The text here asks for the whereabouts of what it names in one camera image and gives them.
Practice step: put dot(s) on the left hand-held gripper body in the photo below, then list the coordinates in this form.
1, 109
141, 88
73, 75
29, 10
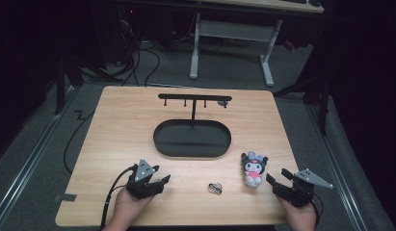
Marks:
139, 187

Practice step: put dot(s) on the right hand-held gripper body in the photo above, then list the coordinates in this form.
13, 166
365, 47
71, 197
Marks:
296, 194

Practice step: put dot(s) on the black and pink plush toy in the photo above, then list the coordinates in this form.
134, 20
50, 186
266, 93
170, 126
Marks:
254, 170

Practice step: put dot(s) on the black key rack with tray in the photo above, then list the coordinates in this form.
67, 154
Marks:
192, 141

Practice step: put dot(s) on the person's right hand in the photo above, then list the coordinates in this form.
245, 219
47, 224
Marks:
300, 215

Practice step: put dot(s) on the person's left hand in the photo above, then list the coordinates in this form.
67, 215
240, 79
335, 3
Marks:
129, 207

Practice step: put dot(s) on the grey tape piece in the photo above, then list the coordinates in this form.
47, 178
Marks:
65, 197

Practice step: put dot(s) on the black metal stand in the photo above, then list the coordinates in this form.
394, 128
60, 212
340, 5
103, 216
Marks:
314, 89
62, 83

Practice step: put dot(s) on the small grey object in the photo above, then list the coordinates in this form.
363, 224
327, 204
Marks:
222, 103

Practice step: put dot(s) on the small red object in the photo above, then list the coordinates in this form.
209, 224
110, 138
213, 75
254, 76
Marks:
289, 45

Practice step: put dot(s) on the black computer tower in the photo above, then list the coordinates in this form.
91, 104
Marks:
126, 32

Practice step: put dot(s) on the desk with white metal legs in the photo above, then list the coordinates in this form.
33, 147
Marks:
237, 30

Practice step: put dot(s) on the black computer mouse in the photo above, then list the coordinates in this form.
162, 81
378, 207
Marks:
315, 2

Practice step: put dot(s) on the metal floor rail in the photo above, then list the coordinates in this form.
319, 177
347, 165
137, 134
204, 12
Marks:
28, 163
337, 166

